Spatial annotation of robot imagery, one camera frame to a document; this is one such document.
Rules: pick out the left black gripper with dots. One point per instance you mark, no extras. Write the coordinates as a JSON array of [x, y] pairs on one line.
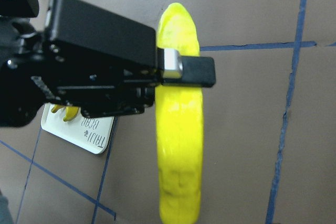
[[34, 73]]

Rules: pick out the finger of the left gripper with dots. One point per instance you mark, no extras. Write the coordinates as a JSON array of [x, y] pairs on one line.
[[127, 52]]

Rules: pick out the white rectangular plate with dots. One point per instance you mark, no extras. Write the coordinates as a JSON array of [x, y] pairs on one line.
[[90, 134]]

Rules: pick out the yellow banana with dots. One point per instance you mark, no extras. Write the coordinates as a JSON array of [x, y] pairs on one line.
[[56, 108], [179, 126], [70, 113]]

